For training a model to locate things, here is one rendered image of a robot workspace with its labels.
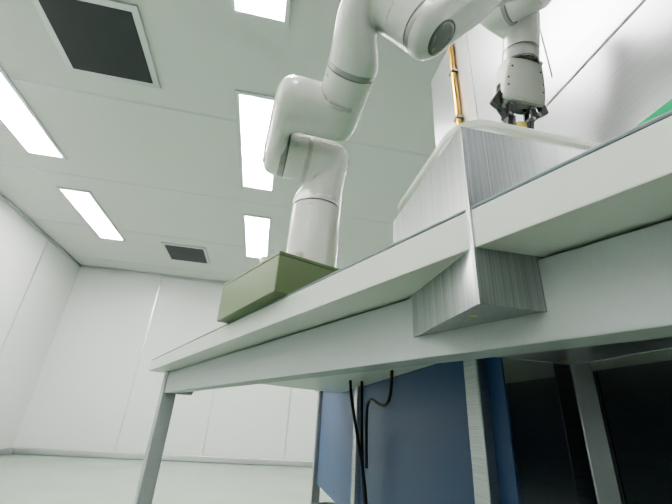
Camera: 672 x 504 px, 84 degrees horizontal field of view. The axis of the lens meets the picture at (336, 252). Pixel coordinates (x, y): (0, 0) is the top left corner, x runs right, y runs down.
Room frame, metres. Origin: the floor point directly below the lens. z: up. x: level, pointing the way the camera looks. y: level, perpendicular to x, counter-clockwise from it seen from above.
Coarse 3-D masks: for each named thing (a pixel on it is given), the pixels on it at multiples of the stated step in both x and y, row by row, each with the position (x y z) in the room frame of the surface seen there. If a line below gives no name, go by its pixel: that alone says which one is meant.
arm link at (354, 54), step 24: (360, 0) 0.36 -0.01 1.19; (384, 0) 0.35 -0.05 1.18; (408, 0) 0.34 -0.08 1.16; (336, 24) 0.39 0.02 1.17; (360, 24) 0.38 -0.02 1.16; (384, 24) 0.38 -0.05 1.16; (336, 48) 0.40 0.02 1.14; (360, 48) 0.40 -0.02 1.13; (336, 72) 0.43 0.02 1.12; (360, 72) 0.42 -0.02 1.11
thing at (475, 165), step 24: (456, 144) 0.25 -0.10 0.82; (480, 144) 0.24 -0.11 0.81; (504, 144) 0.24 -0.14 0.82; (528, 144) 0.25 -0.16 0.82; (432, 168) 0.29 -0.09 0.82; (456, 168) 0.25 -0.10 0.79; (480, 168) 0.24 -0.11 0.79; (504, 168) 0.24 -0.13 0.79; (528, 168) 0.25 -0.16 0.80; (432, 192) 0.29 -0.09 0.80; (456, 192) 0.25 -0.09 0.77; (480, 192) 0.24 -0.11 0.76; (408, 216) 0.35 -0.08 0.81; (432, 216) 0.30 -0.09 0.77
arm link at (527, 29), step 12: (492, 12) 0.49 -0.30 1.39; (504, 12) 0.48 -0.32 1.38; (492, 24) 0.51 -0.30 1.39; (504, 24) 0.51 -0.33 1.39; (516, 24) 0.51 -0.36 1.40; (528, 24) 0.51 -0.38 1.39; (504, 36) 0.54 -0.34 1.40; (516, 36) 0.52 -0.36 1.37; (528, 36) 0.52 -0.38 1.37; (504, 48) 0.55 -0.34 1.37
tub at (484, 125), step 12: (480, 120) 0.24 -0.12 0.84; (492, 132) 0.25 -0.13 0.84; (504, 132) 0.25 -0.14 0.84; (516, 132) 0.25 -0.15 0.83; (528, 132) 0.25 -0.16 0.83; (540, 132) 0.25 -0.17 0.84; (444, 144) 0.27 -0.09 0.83; (552, 144) 0.26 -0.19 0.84; (564, 144) 0.26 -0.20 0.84; (576, 144) 0.26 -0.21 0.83; (588, 144) 0.26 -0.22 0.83; (432, 156) 0.29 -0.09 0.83; (420, 180) 0.33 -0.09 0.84; (408, 192) 0.35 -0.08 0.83
